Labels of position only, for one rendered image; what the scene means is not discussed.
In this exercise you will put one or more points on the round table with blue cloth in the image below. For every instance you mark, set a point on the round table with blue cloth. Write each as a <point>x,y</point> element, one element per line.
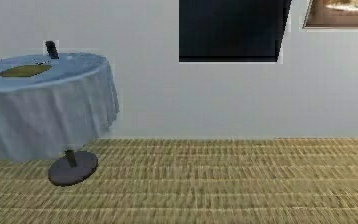
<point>43,110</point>

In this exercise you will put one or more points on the brown framed painting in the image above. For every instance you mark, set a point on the brown framed painting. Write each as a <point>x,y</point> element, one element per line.
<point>340,16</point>

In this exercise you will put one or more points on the black wall television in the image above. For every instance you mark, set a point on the black wall television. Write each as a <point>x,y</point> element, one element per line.
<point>230,30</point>

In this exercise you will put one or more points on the small black upright object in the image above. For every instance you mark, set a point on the small black upright object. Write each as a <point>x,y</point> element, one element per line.
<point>52,49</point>

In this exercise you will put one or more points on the olive green flat plate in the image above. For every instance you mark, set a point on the olive green flat plate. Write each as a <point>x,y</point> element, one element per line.
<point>24,70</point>

